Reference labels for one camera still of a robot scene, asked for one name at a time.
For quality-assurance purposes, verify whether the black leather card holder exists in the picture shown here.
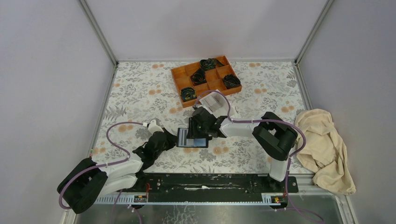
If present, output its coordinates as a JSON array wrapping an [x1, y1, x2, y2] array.
[[176, 128, 212, 148]]

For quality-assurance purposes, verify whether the white plastic card box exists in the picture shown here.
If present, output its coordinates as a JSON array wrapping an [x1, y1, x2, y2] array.
[[199, 89, 237, 118]]

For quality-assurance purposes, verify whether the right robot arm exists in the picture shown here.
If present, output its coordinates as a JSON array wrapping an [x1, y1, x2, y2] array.
[[187, 106, 298, 192]]

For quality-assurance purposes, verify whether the rolled black belt front-left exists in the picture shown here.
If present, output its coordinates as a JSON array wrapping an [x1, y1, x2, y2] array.
[[180, 87, 197, 102]]

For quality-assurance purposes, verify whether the rolled black belt middle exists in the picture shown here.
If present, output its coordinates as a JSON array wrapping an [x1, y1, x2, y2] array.
[[190, 68, 207, 86]]

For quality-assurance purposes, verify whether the rolled black belt right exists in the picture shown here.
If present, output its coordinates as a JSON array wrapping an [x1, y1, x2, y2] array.
[[222, 74, 241, 89]]

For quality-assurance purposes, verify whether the orange wooden divided tray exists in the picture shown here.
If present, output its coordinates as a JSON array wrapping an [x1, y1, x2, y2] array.
[[171, 56, 242, 108]]

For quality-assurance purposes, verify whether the rolled black belt top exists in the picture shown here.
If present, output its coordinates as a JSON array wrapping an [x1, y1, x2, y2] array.
[[199, 58, 224, 71]]

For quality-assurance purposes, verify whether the beige crumpled cloth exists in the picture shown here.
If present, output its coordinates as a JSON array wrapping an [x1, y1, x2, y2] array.
[[294, 109, 356, 195]]

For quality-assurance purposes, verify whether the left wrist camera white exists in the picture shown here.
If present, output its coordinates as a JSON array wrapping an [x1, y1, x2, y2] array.
[[147, 119, 164, 134]]

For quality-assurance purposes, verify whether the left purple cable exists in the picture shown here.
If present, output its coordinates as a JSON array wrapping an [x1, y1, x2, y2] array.
[[58, 121, 149, 210]]

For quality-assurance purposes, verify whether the white slotted cable duct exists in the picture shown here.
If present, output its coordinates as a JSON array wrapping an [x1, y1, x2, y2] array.
[[92, 193, 288, 206]]

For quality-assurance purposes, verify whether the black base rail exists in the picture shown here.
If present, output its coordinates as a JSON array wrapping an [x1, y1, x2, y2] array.
[[124, 172, 299, 203]]

